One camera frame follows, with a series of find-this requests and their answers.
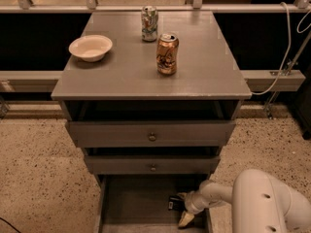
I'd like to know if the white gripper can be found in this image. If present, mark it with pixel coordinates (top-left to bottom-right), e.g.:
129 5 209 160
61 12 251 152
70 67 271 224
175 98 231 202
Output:
177 191 211 228

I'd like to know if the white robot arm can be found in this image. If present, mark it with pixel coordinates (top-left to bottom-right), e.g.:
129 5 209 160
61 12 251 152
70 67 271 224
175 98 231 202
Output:
178 169 311 233

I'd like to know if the round middle drawer knob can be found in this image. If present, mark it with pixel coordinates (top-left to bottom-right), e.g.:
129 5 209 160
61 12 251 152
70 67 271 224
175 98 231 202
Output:
150 164 156 172

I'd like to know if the round drawer knob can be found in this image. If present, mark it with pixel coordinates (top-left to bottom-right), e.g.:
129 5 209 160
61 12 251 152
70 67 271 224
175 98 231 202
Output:
150 164 156 172
149 132 156 142

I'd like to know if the grey open bottom drawer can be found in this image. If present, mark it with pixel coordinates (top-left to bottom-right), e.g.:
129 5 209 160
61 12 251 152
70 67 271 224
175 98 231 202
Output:
93 175 213 233

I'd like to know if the round top drawer knob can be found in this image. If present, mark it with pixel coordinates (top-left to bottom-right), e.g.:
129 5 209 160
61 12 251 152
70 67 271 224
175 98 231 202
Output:
149 132 156 142

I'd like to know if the grey middle drawer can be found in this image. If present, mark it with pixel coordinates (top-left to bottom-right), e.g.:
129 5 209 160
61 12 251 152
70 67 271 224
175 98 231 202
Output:
85 155 220 175

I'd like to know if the grey top drawer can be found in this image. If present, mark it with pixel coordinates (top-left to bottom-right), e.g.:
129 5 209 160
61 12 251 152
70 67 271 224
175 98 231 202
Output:
66 120 235 148

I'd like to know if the grey wooden drawer cabinet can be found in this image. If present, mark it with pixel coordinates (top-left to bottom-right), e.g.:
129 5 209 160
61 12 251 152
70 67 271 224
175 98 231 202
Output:
52 11 251 233

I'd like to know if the orange soda can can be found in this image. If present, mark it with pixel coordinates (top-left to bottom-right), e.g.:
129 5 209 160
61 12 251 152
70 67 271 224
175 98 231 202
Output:
156 33 179 75

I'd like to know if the metal stand leg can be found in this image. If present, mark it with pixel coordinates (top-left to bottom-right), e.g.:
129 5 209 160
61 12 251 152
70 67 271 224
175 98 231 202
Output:
263 31 311 119

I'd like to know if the white bowl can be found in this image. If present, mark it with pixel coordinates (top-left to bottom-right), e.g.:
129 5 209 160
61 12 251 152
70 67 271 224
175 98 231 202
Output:
69 35 113 62

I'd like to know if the green white soda can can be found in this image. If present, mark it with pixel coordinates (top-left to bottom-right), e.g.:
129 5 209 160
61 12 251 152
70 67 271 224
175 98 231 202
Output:
141 6 158 42

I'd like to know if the metal railing frame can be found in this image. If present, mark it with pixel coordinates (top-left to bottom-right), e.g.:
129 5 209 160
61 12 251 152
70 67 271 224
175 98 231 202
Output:
1 0 310 99

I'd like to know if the white cable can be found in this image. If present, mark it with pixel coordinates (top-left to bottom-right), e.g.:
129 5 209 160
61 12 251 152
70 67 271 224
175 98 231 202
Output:
251 1 311 97

